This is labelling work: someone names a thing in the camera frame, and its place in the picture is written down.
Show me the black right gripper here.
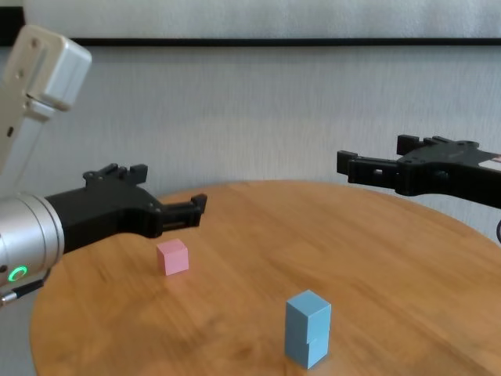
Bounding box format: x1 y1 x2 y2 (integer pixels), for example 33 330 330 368
336 134 501 211

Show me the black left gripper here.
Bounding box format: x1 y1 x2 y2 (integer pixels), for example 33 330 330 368
45 163 208 255

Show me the blue cube block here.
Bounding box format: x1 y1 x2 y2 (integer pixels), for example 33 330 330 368
284 334 329 371
285 289 332 345

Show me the pink cube block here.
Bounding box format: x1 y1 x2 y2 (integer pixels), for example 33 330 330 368
155 238 189 277

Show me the left arm cable with plug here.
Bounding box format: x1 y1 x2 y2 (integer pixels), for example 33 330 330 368
0 278 47 309

